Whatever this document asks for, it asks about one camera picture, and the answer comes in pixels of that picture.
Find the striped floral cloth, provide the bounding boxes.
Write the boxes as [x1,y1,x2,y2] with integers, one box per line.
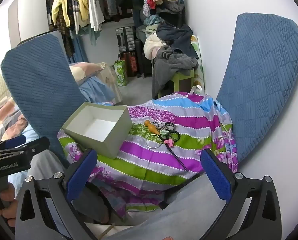
[57,92,239,214]

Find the yellow hooded jacket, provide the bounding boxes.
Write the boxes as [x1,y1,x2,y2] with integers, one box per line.
[51,0,76,28]

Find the black cord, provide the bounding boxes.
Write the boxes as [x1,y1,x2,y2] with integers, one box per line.
[167,144,188,172]

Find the blue quilted cushion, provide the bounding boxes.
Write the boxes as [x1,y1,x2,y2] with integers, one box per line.
[216,12,298,164]
[0,33,81,168]

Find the grey sweater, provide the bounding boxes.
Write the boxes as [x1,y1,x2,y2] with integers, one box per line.
[151,45,199,99]

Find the orange wooden pendant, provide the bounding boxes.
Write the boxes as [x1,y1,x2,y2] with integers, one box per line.
[144,120,159,135]

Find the beige cover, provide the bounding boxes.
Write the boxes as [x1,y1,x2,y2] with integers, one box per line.
[96,65,123,104]

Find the dark navy garment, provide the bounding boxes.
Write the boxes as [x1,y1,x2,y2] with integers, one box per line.
[156,21,199,58]

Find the plaid blanket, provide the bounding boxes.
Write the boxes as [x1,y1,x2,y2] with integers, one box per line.
[0,96,29,145]

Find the grey-green cardboard box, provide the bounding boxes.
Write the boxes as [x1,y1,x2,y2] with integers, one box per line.
[61,102,133,160]

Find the black suitcase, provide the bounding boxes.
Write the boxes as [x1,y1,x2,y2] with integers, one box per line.
[134,39,153,78]

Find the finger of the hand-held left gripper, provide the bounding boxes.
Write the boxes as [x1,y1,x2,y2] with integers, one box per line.
[4,134,27,147]
[18,137,51,156]

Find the teal garment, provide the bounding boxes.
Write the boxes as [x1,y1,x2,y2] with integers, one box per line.
[79,25,102,47]

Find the green shopping bag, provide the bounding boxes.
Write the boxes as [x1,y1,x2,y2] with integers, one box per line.
[114,59,128,87]

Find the silver bangle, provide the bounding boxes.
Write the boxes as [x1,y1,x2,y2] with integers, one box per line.
[146,134,162,148]

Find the white wardrobe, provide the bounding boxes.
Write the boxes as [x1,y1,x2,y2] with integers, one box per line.
[8,0,52,48]

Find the green plastic stool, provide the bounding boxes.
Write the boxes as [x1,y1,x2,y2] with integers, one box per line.
[157,69,195,98]

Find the pastel checked pillow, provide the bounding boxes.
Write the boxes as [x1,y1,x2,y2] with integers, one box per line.
[68,62,107,87]

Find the cream fuzzy garment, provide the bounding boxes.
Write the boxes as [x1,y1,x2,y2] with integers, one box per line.
[143,34,168,60]

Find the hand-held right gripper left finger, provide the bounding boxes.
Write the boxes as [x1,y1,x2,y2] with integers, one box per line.
[15,148,99,240]

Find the blue bedsheet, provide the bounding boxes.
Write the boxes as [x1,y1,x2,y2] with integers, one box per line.
[78,76,116,104]

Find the dark plaid garment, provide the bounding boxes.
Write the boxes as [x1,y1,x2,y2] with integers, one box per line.
[53,5,76,58]

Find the grey suitcase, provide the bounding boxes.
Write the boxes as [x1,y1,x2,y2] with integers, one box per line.
[115,26,136,53]

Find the white bag handle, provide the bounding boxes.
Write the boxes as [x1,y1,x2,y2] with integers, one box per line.
[187,85,203,94]

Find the person's left hand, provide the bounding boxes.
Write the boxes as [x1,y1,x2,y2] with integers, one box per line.
[0,192,17,228]

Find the red suitcase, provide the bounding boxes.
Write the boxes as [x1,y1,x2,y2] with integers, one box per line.
[118,51,137,78]

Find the white long-sleeve shirt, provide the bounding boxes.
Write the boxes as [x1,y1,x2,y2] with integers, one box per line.
[87,0,105,32]

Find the pale yellow garment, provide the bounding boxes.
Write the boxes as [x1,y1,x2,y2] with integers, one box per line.
[76,0,91,28]

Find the blue patterned garment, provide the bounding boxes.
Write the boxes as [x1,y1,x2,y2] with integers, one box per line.
[136,9,164,34]

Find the blue curtain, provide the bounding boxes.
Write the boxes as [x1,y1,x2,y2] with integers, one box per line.
[69,34,88,64]

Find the striped sweater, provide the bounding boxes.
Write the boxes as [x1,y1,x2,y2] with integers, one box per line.
[70,0,81,34]

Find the floral print board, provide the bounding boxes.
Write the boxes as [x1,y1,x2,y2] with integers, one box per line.
[190,35,205,93]

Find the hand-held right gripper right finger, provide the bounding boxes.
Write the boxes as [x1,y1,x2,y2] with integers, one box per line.
[200,148,282,240]

